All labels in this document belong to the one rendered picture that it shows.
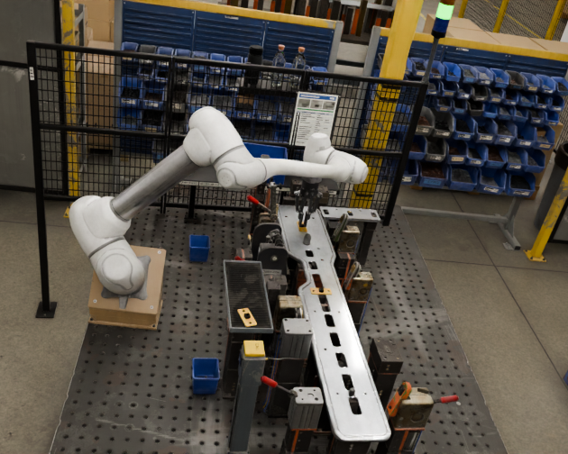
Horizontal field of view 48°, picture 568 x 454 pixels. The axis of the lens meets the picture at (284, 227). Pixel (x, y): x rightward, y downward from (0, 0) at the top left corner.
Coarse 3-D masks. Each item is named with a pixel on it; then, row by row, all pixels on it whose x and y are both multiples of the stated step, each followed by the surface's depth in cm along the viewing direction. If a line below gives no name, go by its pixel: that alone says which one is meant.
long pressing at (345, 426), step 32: (288, 224) 288; (320, 224) 292; (320, 256) 270; (320, 320) 234; (352, 320) 237; (320, 352) 219; (352, 352) 221; (320, 384) 207; (352, 416) 197; (384, 416) 199
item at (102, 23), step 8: (80, 0) 589; (88, 0) 589; (96, 0) 589; (104, 0) 589; (112, 0) 601; (88, 8) 593; (96, 8) 593; (104, 8) 593; (112, 8) 606; (88, 16) 597; (96, 16) 597; (104, 16) 597; (112, 16) 610; (88, 24) 601; (96, 24) 601; (104, 24) 601; (112, 24) 602; (96, 32) 605; (104, 32) 605; (112, 32) 606; (96, 40) 609; (104, 40) 609; (112, 40) 610
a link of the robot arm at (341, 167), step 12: (336, 156) 257; (348, 156) 258; (276, 168) 235; (288, 168) 240; (300, 168) 242; (312, 168) 244; (324, 168) 247; (336, 168) 250; (348, 168) 254; (360, 168) 255; (264, 180) 228; (336, 180) 258; (348, 180) 257; (360, 180) 257
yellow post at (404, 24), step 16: (400, 0) 300; (416, 0) 297; (400, 16) 300; (416, 16) 301; (400, 32) 304; (400, 48) 309; (384, 64) 317; (400, 64) 313; (384, 112) 326; (368, 128) 337; (384, 128) 331; (384, 144) 336; (368, 160) 340; (368, 176) 345; (368, 192) 351
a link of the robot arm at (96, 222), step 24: (192, 120) 220; (216, 120) 218; (192, 144) 220; (216, 144) 216; (240, 144) 219; (168, 168) 225; (192, 168) 225; (144, 192) 230; (72, 216) 238; (96, 216) 234; (120, 216) 235; (96, 240) 235
